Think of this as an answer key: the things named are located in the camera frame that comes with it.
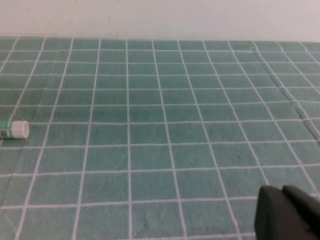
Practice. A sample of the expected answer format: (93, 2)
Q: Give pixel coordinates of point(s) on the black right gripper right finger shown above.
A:
(310, 212)

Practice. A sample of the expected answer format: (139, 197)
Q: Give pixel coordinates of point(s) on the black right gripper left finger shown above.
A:
(277, 217)

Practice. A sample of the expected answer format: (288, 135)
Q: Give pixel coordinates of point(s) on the green checkered tablecloth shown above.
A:
(160, 125)

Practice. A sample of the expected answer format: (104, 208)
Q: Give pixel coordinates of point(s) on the green white glue stick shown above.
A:
(18, 129)

